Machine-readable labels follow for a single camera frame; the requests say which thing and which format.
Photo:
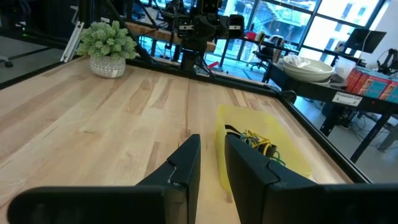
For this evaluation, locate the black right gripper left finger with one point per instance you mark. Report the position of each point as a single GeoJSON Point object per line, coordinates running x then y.
{"type": "Point", "coordinates": [180, 193]}

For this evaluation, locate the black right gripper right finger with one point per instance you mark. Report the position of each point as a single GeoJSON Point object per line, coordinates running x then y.
{"type": "Point", "coordinates": [264, 193]}

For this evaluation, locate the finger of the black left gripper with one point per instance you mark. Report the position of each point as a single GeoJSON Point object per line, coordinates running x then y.
{"type": "Point", "coordinates": [184, 21]}
{"type": "Point", "coordinates": [237, 26]}

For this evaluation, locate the green rubber band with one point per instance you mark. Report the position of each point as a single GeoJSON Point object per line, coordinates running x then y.
{"type": "Point", "coordinates": [277, 160]}

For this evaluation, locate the yellow rubber band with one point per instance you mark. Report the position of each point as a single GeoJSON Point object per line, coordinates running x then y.
{"type": "Point", "coordinates": [259, 140]}

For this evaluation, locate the green rubber bands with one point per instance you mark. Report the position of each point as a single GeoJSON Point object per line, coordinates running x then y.
{"type": "Point", "coordinates": [231, 128]}

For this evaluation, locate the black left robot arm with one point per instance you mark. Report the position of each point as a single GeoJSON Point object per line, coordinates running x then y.
{"type": "Point", "coordinates": [189, 59]}

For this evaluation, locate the yellow plastic bin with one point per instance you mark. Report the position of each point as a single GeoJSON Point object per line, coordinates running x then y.
{"type": "Point", "coordinates": [289, 140]}

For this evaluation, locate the wooden neighbouring table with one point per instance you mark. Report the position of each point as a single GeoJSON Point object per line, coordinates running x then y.
{"type": "Point", "coordinates": [155, 33]}

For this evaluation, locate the black office chair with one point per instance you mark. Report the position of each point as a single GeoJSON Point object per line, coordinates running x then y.
{"type": "Point", "coordinates": [264, 56]}

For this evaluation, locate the green artificial potted plant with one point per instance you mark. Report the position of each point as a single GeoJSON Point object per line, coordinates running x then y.
{"type": "Point", "coordinates": [105, 43]}

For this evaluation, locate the white ceramic bowl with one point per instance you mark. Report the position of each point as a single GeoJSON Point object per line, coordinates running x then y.
{"type": "Point", "coordinates": [308, 73]}

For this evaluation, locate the black utility cart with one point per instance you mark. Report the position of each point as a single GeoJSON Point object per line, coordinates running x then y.
{"type": "Point", "coordinates": [317, 91]}

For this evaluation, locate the clear plastic container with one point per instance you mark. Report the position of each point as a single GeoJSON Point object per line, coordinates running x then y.
{"type": "Point", "coordinates": [343, 67]}

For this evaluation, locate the white cart label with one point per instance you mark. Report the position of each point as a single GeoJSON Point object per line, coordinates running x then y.
{"type": "Point", "coordinates": [346, 99]}

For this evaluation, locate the black computer monitor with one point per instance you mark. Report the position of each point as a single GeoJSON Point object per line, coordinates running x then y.
{"type": "Point", "coordinates": [365, 40]}

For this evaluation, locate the orange teal cardboard boxes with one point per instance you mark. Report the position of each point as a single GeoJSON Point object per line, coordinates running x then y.
{"type": "Point", "coordinates": [373, 85]}

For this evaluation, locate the black headset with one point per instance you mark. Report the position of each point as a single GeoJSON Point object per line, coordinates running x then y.
{"type": "Point", "coordinates": [388, 62]}

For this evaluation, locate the black aluminium table frame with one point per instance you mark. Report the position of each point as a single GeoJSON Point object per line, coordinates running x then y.
{"type": "Point", "coordinates": [328, 143]}

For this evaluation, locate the white aluminium bracket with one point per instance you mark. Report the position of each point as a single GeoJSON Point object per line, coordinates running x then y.
{"type": "Point", "coordinates": [72, 42]}

